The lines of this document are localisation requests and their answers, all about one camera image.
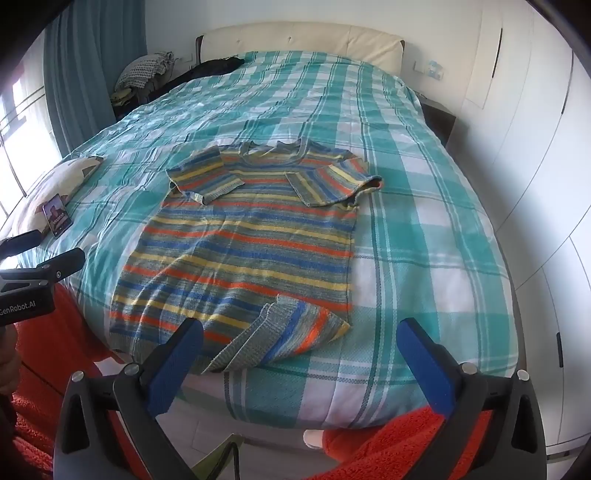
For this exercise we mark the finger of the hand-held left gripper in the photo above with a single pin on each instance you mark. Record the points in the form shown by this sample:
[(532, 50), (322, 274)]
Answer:
[(23, 241), (64, 263)]

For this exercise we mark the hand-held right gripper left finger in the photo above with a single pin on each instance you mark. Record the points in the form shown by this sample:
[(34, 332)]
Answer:
[(173, 369)]

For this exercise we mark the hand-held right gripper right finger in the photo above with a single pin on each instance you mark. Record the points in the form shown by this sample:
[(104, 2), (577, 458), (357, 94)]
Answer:
[(427, 364)]

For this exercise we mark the striped knit sweater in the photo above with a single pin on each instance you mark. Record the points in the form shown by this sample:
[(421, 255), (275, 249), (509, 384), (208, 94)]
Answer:
[(240, 240)]

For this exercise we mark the smartphone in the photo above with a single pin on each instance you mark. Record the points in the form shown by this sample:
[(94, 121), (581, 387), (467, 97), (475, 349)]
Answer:
[(57, 216)]

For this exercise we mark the patterned pillow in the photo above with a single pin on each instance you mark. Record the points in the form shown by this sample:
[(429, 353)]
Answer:
[(51, 184)]

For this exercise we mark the person's red fleece clothing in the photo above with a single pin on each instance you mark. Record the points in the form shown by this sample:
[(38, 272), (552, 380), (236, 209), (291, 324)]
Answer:
[(51, 369)]

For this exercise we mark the window with metal railing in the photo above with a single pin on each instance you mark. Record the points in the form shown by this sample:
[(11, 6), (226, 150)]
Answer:
[(14, 138)]

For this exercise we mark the white slipper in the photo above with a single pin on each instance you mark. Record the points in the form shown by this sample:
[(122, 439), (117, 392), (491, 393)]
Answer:
[(313, 438)]

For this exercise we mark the teal plaid bedspread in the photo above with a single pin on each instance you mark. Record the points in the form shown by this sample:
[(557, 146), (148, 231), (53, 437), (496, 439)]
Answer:
[(438, 194)]

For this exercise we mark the yellow-green folded cloth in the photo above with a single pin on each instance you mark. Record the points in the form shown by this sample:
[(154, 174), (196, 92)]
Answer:
[(121, 95)]

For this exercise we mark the teal curtain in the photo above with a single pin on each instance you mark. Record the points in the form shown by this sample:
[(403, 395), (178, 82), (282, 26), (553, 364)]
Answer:
[(87, 69)]

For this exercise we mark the dark nightstand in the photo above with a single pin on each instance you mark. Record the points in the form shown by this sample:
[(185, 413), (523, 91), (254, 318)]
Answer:
[(438, 122)]

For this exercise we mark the black garment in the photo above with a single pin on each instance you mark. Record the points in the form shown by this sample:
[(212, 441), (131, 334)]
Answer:
[(212, 67)]

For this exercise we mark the white wardrobe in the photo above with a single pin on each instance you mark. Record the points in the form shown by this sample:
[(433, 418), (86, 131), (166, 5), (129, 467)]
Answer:
[(531, 138)]

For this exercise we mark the cream padded headboard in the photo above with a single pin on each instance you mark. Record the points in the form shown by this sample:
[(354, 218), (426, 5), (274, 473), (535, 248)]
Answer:
[(300, 41)]

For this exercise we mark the wall socket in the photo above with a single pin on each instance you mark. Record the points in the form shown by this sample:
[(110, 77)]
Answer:
[(434, 69)]

